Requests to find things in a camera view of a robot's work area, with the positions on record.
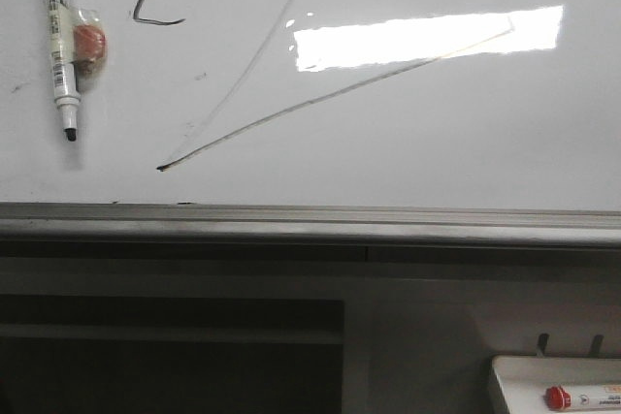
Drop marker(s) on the white black whiteboard marker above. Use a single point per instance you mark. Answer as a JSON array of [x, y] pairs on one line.
[[77, 49]]

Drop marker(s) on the red capped white marker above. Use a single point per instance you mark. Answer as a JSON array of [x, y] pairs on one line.
[[583, 397]]

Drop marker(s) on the white marker tray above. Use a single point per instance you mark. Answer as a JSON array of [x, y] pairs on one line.
[[517, 383]]

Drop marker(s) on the dark grey cabinet panel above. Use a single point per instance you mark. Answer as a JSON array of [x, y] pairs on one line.
[[78, 354]]

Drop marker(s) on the white whiteboard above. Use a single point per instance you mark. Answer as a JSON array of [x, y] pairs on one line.
[[399, 121]]

